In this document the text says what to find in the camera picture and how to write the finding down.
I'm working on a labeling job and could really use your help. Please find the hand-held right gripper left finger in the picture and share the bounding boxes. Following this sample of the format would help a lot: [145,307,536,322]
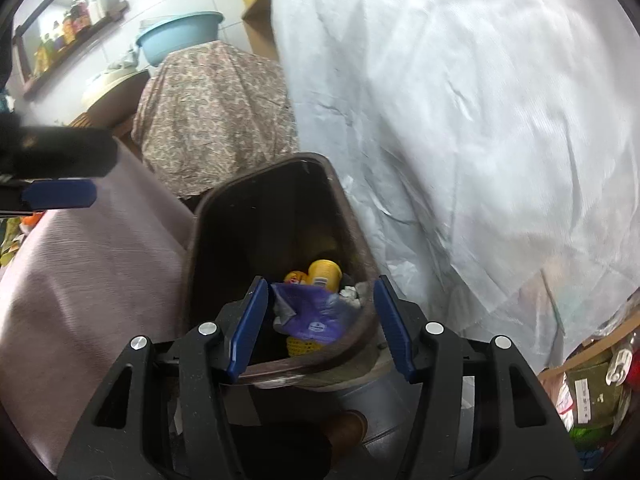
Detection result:
[57,276,271,480]

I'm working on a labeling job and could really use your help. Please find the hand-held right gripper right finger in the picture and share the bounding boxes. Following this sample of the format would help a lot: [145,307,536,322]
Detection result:
[373,275,586,480]

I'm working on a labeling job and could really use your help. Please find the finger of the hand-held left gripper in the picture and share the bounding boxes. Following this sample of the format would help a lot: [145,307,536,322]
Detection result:
[0,179,98,218]
[0,112,119,179]

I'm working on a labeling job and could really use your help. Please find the white tissue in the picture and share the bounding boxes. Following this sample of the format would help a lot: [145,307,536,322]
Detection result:
[340,285,371,309]

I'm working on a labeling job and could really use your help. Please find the yellow foam fruit net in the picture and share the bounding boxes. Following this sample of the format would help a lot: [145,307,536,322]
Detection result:
[286,336,323,357]

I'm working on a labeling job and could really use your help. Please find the purple snack bag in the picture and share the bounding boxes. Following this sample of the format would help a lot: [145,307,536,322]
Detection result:
[271,282,351,343]

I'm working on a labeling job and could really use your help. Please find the yellow cylindrical snack can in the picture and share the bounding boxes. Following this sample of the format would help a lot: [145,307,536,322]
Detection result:
[307,259,343,292]

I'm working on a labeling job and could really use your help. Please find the brown plastic bin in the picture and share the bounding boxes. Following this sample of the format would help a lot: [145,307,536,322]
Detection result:
[181,152,382,386]

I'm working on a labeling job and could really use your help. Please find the wooden counter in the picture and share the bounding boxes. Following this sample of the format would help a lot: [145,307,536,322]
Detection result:
[65,107,138,148]

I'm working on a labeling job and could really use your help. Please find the metal bucket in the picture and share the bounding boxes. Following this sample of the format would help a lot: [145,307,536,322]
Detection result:
[330,355,431,443]

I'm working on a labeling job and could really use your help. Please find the yellow green wrapper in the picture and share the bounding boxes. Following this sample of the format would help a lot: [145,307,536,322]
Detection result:
[0,220,23,273]

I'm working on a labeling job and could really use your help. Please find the cream cooker lid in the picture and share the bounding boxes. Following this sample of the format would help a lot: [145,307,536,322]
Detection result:
[81,66,151,108]

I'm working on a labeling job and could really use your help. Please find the pink table cloth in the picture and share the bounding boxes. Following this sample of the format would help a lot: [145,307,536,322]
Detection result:
[0,135,197,466]

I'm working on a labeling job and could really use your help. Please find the pale towel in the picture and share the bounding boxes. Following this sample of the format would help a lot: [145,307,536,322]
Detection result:
[107,49,142,72]

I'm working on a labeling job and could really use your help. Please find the row of condiment bottles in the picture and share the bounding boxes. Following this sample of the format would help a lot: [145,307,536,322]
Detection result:
[32,0,103,77]

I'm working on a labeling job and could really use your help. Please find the floral cloth cover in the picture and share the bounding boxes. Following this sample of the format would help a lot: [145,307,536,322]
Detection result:
[131,40,301,198]

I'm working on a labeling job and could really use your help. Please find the blue plastic basin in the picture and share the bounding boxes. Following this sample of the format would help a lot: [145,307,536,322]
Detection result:
[135,11,225,67]

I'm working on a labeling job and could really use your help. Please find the large white plastic sheet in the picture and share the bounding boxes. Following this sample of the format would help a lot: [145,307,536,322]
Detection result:
[270,0,640,376]

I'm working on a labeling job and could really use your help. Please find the wooden cabinet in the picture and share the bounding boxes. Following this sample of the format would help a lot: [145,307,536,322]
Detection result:
[241,0,281,61]

